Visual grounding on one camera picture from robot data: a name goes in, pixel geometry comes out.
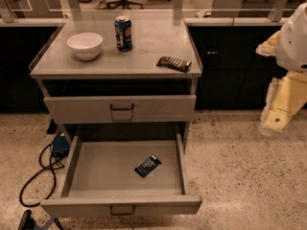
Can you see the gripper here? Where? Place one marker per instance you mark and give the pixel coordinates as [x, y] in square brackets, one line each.
[294, 48]

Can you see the dark blue rxbar wrapper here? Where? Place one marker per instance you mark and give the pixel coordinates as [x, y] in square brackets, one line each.
[147, 166]

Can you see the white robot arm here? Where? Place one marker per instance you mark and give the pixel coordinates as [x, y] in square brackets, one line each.
[291, 49]

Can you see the grey closed upper drawer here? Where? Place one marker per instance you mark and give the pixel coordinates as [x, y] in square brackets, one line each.
[121, 109]

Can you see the grey drawer cabinet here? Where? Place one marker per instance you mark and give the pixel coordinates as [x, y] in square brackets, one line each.
[155, 34]

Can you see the grey open middle drawer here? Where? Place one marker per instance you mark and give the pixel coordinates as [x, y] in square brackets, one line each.
[99, 181]

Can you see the brown snack bar wrapper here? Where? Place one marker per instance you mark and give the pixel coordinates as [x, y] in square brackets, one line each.
[174, 63]

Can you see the grey background desk right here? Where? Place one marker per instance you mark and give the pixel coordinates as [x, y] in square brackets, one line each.
[250, 8]

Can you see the grey background desk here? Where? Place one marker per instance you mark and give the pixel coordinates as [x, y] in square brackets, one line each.
[250, 8]
[36, 8]

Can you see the blue pepsi can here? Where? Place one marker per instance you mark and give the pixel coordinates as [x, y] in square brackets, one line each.
[123, 33]

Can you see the white ceramic bowl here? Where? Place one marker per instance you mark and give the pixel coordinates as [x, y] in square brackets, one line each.
[85, 46]

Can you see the blue power box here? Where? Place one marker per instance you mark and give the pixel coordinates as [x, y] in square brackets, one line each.
[60, 145]

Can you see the grey background desk left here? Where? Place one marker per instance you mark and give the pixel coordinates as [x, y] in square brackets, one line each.
[36, 8]

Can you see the black object bottom left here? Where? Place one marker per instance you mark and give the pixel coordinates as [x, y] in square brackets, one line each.
[27, 222]

